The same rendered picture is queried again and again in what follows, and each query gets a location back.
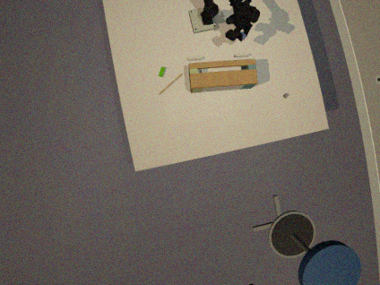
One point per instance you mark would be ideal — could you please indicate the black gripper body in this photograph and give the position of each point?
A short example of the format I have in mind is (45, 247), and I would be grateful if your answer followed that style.
(241, 24)

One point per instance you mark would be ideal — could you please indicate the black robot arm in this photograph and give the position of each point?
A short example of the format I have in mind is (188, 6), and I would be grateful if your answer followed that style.
(240, 10)

